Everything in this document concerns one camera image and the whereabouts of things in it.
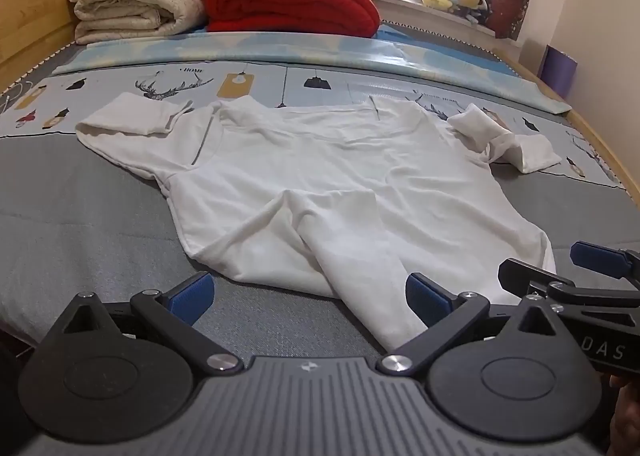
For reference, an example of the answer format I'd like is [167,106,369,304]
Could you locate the dark red cushion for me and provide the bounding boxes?
[486,0,532,40]

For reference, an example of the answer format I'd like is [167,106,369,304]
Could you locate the purple box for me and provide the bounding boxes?
[542,45,578,99]

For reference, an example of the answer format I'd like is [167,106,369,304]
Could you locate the deer print bed sheet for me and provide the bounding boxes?
[0,58,623,187]

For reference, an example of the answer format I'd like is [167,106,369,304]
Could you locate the light blue folded blanket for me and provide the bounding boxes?
[50,28,573,114]

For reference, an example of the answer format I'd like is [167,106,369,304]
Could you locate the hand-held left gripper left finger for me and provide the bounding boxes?
[47,272,244,377]

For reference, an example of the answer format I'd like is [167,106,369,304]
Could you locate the folded red blanket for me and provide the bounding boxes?
[206,0,382,39]

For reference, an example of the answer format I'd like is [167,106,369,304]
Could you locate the window sill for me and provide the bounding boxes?
[372,0,501,39]

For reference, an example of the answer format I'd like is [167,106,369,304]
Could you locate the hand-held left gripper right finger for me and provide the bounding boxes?
[375,272,576,378]

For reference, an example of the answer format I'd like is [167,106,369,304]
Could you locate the grey bed mattress cover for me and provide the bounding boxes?
[0,26,640,367]

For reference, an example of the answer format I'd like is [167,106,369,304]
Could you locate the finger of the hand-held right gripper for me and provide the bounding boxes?
[570,241,640,283]
[497,258,640,309]

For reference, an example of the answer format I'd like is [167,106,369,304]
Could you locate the white long-sleeved shirt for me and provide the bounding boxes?
[75,91,563,354]

